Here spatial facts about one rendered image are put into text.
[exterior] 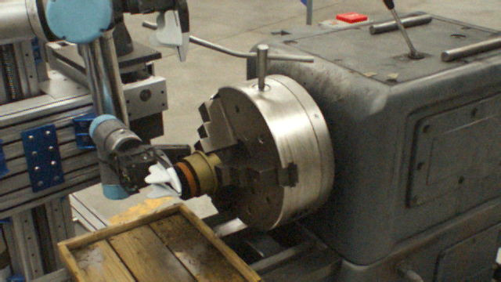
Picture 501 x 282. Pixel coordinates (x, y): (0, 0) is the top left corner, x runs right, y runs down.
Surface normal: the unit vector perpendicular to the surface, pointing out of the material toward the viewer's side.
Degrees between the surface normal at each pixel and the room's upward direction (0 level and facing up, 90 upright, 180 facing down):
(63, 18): 89
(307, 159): 71
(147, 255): 0
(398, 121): 89
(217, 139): 49
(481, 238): 90
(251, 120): 90
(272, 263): 57
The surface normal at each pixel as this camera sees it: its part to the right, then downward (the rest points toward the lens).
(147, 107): 0.65, 0.33
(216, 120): 0.42, -0.31
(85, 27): 0.30, 0.41
